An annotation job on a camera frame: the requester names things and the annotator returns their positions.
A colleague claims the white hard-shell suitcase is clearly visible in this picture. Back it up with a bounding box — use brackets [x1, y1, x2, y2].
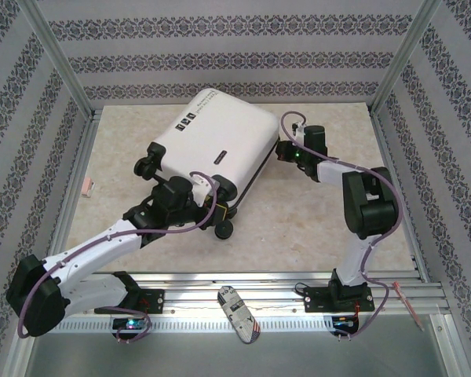
[133, 88, 280, 240]

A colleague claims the newspaper print pencil case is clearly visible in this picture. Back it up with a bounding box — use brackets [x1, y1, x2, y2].
[217, 286, 262, 345]

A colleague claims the slotted metal strip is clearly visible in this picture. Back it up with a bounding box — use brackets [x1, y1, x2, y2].
[58, 317, 334, 335]

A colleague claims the left controller board with LED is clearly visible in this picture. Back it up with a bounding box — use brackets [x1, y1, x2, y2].
[111, 317, 148, 335]

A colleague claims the controller board with led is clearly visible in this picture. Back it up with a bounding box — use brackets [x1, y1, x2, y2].
[111, 317, 148, 335]
[331, 313, 361, 335]

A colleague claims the grey metal panel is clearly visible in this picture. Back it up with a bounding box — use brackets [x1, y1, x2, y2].
[7, 317, 468, 377]

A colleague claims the right controller board with LED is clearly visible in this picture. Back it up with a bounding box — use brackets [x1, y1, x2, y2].
[331, 313, 361, 335]

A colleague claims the red pen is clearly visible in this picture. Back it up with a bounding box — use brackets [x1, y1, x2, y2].
[392, 280, 425, 331]

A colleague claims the aluminium front rail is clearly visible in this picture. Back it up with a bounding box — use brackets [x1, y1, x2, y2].
[23, 270, 451, 315]

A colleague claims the aluminium side rail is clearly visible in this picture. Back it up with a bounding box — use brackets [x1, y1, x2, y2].
[38, 108, 103, 284]
[368, 109, 433, 282]

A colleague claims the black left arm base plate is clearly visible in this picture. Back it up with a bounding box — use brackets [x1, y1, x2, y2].
[93, 288, 165, 315]

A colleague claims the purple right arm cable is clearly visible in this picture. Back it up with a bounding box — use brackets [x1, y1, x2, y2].
[280, 112, 401, 342]

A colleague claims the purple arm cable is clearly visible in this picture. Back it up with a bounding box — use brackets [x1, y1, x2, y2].
[280, 112, 401, 342]
[17, 170, 220, 346]

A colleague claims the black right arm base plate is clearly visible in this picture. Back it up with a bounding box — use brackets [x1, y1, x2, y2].
[302, 284, 374, 314]

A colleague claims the aluminium frame post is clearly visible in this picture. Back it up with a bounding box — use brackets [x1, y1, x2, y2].
[19, 0, 97, 121]
[369, 0, 444, 117]

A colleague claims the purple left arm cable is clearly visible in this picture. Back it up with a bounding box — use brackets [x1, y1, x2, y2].
[17, 170, 220, 346]

